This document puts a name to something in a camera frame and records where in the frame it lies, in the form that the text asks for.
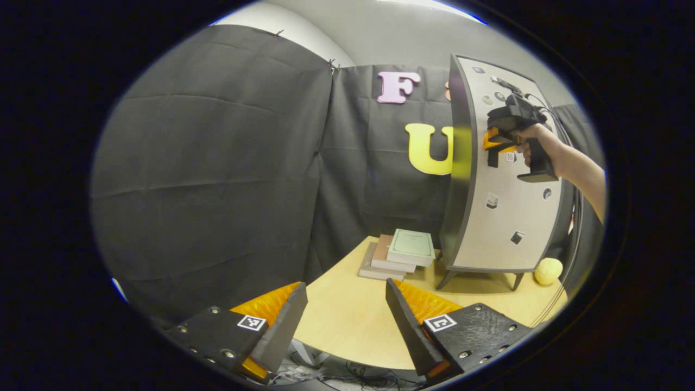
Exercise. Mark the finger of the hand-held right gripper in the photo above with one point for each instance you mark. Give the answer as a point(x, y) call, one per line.
point(497, 140)

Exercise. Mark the large ceiling light panel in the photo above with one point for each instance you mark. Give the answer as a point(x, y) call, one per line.
point(434, 5)

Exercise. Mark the yellow sponge ball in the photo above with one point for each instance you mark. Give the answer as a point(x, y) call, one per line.
point(548, 271)

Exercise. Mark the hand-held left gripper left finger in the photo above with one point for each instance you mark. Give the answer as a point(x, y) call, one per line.
point(282, 331)

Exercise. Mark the black backdrop cloth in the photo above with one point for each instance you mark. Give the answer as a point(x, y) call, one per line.
point(217, 163)

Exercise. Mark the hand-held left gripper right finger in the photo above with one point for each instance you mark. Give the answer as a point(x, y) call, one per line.
point(407, 331)

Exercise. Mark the dark grey cabinet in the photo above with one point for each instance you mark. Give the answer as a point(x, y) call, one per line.
point(459, 163)

